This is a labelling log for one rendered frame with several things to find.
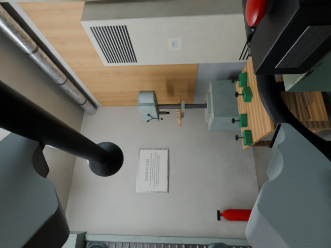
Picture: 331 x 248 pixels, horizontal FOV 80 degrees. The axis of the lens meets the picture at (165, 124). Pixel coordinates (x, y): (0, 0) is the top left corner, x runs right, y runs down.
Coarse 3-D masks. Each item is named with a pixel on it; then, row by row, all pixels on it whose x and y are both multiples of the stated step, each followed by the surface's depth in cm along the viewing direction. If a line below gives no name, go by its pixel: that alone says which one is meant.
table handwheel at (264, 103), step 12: (264, 84) 31; (276, 84) 31; (264, 96) 31; (276, 96) 30; (276, 108) 30; (276, 120) 30; (288, 120) 29; (300, 132) 28; (312, 132) 28; (324, 144) 27
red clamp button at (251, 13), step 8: (248, 0) 16; (256, 0) 15; (264, 0) 15; (248, 8) 16; (256, 8) 15; (264, 8) 15; (248, 16) 16; (256, 16) 15; (248, 24) 17; (256, 24) 16
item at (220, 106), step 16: (224, 80) 235; (144, 96) 222; (208, 96) 242; (224, 96) 227; (144, 112) 246; (160, 112) 266; (208, 112) 235; (224, 112) 220; (208, 128) 259; (224, 128) 251; (240, 128) 250
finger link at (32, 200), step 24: (0, 144) 8; (24, 144) 8; (0, 168) 7; (24, 168) 7; (48, 168) 9; (0, 192) 6; (24, 192) 6; (48, 192) 6; (0, 216) 6; (24, 216) 6; (48, 216) 6; (0, 240) 5; (24, 240) 5; (48, 240) 6
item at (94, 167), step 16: (0, 96) 6; (16, 96) 7; (0, 112) 6; (16, 112) 7; (32, 112) 7; (48, 112) 9; (16, 128) 7; (32, 128) 8; (48, 128) 9; (64, 128) 10; (48, 144) 10; (64, 144) 10; (80, 144) 12; (96, 144) 15; (112, 144) 20; (96, 160) 16; (112, 160) 19
